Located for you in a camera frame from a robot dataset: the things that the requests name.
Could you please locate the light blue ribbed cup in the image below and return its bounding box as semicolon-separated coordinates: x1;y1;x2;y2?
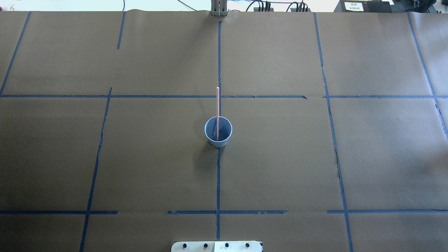
204;116;233;148

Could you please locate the black power strip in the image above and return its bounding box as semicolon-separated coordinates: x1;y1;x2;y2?
288;1;309;12
251;1;274;12

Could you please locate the black box with label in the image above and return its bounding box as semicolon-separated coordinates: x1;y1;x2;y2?
334;0;396;13

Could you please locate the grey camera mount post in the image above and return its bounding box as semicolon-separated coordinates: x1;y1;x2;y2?
210;0;228;16

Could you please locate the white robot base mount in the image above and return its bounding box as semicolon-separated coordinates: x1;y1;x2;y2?
171;240;264;252

